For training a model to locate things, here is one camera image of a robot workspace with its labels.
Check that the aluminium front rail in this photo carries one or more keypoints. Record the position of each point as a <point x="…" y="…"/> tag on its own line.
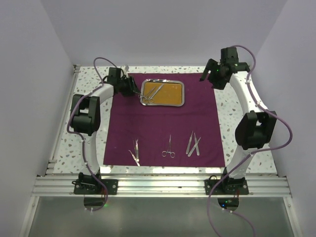
<point x="171" y="186"/>

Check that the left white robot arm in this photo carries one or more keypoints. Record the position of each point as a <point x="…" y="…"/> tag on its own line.
<point x="85" y="121"/>

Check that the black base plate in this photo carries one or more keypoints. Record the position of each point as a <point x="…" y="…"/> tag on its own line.
<point x="96" y="189"/>
<point x="229" y="186"/>

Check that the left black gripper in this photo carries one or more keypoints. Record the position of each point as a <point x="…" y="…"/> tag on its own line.
<point x="132" y="89"/>

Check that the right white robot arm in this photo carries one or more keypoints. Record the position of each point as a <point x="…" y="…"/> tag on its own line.
<point x="253" y="131"/>

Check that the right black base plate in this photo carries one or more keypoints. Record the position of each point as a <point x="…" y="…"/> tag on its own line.
<point x="229" y="186"/>

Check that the steel scalpel handle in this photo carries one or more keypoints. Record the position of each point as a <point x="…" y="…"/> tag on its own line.
<point x="197" y="149"/>
<point x="189" y="143"/>
<point x="194" y="147"/>

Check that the steel tray yellow liner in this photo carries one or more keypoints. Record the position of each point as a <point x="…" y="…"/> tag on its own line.
<point x="171" y="94"/>

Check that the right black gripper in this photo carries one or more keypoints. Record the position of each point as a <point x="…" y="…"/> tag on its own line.
<point x="212" y="65"/>

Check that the steel scissors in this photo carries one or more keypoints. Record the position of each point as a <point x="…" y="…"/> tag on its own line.
<point x="147" y="97"/>

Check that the aluminium left rail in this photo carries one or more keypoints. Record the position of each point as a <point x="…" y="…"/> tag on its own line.
<point x="53" y="154"/>

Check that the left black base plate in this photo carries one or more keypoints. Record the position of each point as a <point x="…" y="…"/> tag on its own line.
<point x="96" y="189"/>

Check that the steel tweezers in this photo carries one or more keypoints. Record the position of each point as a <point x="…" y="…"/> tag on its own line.
<point x="134" y="145"/>
<point x="137" y="149"/>
<point x="134" y="158"/>

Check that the aluminium rail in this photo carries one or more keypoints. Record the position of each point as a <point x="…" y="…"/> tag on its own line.
<point x="171" y="186"/>
<point x="53" y="154"/>

